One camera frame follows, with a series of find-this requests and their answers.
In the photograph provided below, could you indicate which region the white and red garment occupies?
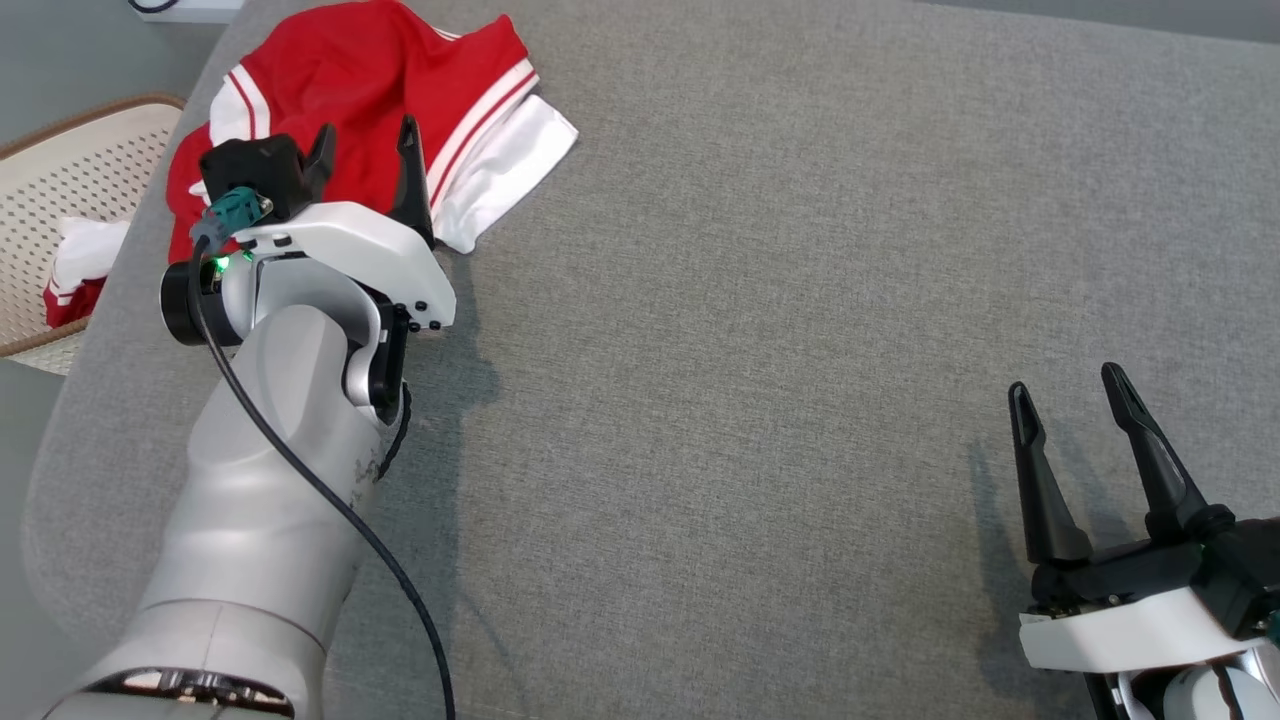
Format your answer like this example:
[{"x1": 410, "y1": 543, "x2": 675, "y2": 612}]
[{"x1": 43, "y1": 215, "x2": 131, "y2": 329}]

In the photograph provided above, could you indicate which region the white power strip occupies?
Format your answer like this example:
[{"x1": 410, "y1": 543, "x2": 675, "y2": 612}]
[{"x1": 125, "y1": 0, "x2": 246, "y2": 23}]

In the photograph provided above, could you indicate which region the beige perforated laundry basket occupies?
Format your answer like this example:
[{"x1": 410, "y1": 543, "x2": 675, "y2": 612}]
[{"x1": 0, "y1": 93, "x2": 186, "y2": 376}]

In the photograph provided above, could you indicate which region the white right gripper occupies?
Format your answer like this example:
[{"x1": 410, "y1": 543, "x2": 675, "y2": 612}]
[{"x1": 1007, "y1": 361, "x2": 1241, "y2": 673}]

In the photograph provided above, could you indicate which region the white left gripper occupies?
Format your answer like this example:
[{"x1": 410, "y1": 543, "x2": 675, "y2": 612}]
[{"x1": 232, "y1": 113, "x2": 458, "y2": 333}]

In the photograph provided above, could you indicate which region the pile of red white garments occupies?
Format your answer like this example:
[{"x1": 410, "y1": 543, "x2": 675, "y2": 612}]
[{"x1": 165, "y1": 0, "x2": 579, "y2": 266}]

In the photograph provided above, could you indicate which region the teal left camera connector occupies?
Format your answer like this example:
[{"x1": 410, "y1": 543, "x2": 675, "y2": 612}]
[{"x1": 188, "y1": 187, "x2": 273, "y2": 251}]

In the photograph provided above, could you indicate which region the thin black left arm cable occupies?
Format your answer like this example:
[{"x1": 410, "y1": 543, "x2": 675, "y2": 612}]
[
  {"x1": 186, "y1": 235, "x2": 459, "y2": 720},
  {"x1": 372, "y1": 383, "x2": 413, "y2": 483}
]

